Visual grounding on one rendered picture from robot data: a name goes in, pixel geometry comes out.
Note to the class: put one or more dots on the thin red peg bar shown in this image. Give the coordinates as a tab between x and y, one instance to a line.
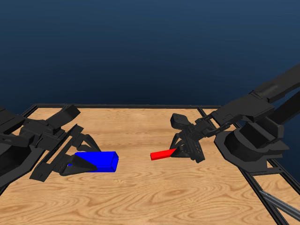
161	154

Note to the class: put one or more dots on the silver aluminium rail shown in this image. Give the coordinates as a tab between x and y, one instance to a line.
281	207

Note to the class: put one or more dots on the black table frame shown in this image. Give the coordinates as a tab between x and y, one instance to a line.
140	106

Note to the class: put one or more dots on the blue hollow socket block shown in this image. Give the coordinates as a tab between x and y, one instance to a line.
103	159

